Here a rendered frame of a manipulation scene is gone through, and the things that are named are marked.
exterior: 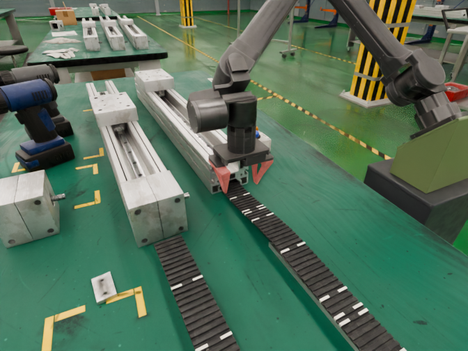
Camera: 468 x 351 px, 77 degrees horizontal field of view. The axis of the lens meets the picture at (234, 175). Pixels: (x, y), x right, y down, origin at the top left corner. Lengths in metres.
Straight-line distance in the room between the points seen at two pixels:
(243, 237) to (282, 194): 0.17
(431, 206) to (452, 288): 0.24
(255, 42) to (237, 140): 0.20
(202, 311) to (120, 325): 0.13
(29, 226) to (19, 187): 0.08
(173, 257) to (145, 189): 0.14
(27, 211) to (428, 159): 0.84
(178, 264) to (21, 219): 0.31
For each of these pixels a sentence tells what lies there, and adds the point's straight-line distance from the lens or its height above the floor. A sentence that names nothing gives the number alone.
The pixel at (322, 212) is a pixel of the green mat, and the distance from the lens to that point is 0.67.
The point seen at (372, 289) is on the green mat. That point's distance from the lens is 0.56.
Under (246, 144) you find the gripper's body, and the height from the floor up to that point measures 0.94.
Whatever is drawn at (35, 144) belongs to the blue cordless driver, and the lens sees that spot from 0.92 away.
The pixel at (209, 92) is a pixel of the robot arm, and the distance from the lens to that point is 0.54.
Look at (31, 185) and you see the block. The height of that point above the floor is 0.87.
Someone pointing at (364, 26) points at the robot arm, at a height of 1.11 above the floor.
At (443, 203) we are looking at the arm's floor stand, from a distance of 0.83.
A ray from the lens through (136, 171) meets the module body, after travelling 0.71.
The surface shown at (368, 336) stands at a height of 0.81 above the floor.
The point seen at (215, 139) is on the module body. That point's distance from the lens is 0.78.
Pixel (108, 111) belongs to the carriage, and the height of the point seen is 0.90.
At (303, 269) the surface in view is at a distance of 0.51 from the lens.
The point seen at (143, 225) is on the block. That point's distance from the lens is 0.56.
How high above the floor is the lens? 1.20
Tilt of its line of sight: 33 degrees down
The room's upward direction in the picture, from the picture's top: straight up
